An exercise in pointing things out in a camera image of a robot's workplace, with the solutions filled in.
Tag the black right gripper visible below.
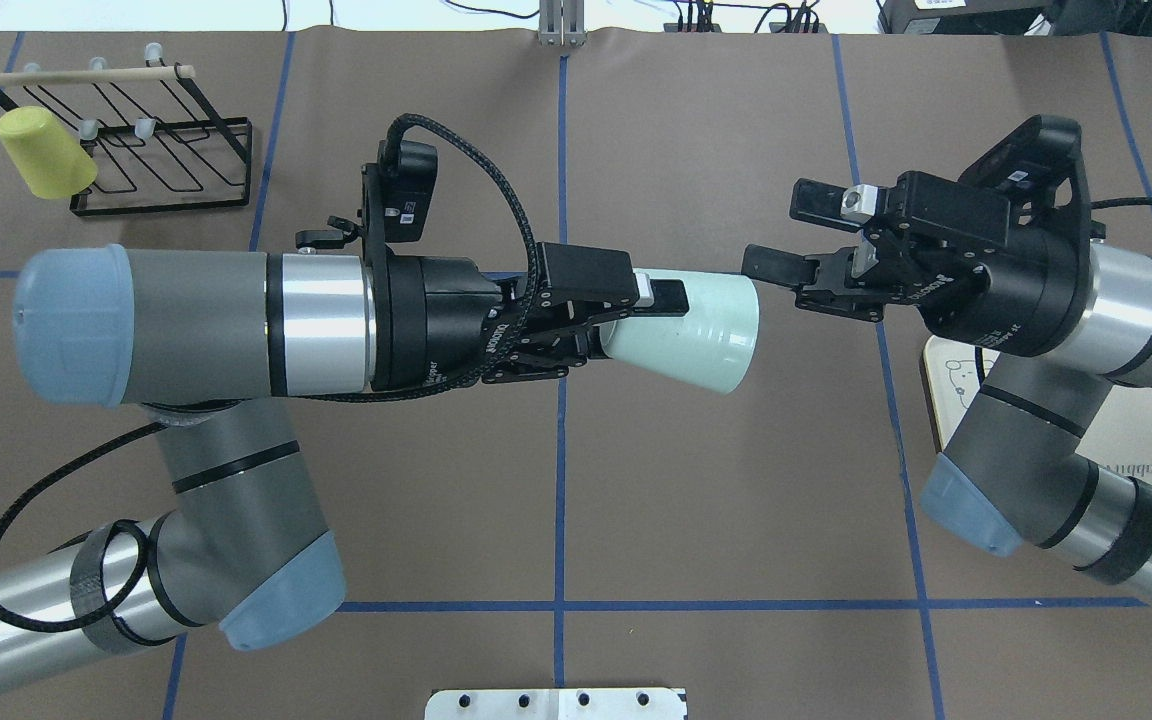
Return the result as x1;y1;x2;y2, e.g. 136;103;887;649
742;172;1092;357

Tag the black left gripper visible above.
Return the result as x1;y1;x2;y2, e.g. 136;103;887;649
371;243;690;392

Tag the mint green cup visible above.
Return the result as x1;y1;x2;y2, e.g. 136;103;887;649
598;266;760;395

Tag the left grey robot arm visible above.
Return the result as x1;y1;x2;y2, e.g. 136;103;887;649
0;241;700;694

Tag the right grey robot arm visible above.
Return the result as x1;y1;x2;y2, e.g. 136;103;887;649
741;170;1152;601

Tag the cream rabbit print tray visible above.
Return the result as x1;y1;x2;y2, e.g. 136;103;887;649
922;338;1152;484

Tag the yellow cup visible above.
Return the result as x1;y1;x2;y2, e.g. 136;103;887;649
0;106;99;200

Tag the black equipment box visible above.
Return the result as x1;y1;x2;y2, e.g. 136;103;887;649
878;0;1152;37

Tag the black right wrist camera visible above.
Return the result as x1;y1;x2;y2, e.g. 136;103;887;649
957;114;1092;243

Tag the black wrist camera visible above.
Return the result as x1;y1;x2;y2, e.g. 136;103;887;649
296;141;440;251
957;114;1092;243

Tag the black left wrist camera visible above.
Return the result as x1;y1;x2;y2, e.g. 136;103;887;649
296;141;440;251

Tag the grey aluminium post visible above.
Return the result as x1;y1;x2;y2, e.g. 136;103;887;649
538;0;588;47

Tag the white metal mount base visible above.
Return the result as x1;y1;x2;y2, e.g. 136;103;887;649
424;687;689;719

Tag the black wire cup rack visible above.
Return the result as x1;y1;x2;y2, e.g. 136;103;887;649
0;41;253;217

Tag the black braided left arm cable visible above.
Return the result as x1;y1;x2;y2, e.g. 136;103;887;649
0;113;541;634

